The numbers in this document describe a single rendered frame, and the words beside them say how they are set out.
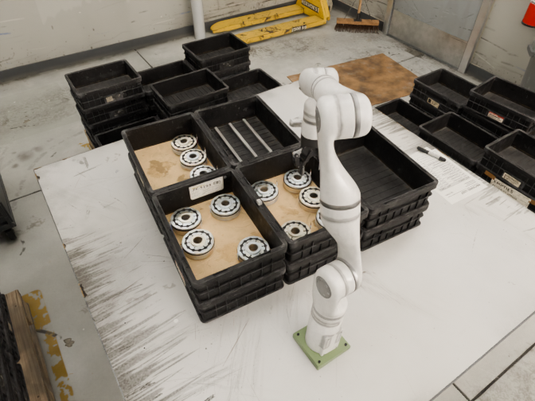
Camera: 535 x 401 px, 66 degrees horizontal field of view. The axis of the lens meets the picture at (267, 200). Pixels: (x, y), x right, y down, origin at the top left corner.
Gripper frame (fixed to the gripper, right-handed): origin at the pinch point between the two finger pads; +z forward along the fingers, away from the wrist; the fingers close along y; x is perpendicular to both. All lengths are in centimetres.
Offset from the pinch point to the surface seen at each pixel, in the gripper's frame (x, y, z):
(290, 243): -19.0, -18.3, 7.5
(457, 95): 75, 178, 62
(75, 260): 26, -78, 30
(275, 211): 2.6, -10.8, 17.4
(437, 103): 70, 153, 59
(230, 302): -18.6, -38.9, 24.4
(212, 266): -8.6, -39.7, 17.4
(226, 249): -4.4, -33.1, 17.4
